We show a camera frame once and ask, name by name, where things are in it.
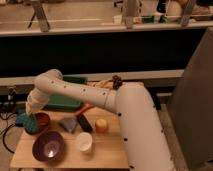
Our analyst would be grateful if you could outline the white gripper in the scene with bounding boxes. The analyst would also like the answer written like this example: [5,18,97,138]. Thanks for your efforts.
[25,89,50,114]

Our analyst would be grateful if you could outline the red bowl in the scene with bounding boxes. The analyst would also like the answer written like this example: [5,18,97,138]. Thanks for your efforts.
[25,112,50,135]

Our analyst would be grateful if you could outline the green sponge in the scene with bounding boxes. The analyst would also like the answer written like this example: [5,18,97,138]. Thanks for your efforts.
[23,115,39,133]

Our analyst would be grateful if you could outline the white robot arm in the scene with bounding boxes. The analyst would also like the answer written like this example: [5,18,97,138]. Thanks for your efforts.
[27,69,175,171]

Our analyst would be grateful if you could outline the purple bowl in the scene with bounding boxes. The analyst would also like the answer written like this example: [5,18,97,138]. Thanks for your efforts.
[32,131,65,162]

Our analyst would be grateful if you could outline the green tray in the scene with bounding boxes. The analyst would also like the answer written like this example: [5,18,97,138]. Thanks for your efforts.
[46,76,87,111]

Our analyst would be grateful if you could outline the blue box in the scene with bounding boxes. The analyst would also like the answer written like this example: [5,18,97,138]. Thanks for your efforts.
[15,108,29,127]

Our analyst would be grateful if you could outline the black rectangular remote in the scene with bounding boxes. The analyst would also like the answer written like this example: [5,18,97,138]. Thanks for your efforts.
[77,114,93,132]

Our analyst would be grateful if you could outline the white cup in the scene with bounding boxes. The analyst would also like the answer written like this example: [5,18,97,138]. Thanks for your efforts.
[75,132,93,154]

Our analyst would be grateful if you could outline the orange fruit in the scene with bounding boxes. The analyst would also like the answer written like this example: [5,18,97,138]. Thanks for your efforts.
[95,119,108,133]

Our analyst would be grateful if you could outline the banana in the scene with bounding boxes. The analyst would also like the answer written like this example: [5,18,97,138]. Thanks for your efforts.
[91,80,112,89]

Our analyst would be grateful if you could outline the dark grape bunch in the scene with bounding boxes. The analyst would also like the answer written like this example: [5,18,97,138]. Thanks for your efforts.
[112,75,123,90]

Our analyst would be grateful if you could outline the spatula with orange handle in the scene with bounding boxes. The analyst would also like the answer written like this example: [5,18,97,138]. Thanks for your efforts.
[59,104,93,133]

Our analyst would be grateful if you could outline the black cables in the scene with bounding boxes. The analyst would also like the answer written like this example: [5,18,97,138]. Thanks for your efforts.
[0,85,18,154]

